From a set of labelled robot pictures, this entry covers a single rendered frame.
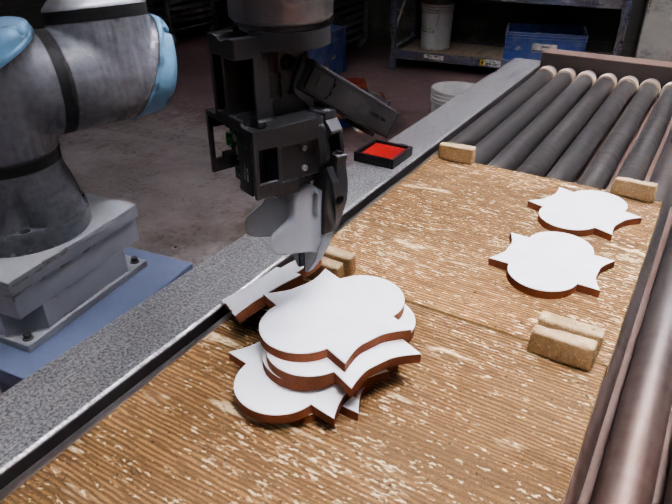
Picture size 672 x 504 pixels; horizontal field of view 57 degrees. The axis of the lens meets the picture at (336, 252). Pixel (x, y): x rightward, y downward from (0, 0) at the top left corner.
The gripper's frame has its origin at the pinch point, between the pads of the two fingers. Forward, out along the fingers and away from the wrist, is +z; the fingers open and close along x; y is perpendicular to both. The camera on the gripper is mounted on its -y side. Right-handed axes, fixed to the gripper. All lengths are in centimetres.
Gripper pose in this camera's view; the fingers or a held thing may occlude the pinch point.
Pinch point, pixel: (310, 252)
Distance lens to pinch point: 55.5
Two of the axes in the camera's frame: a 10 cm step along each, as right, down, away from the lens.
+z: 0.0, 8.6, 5.1
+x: 6.1, 4.0, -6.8
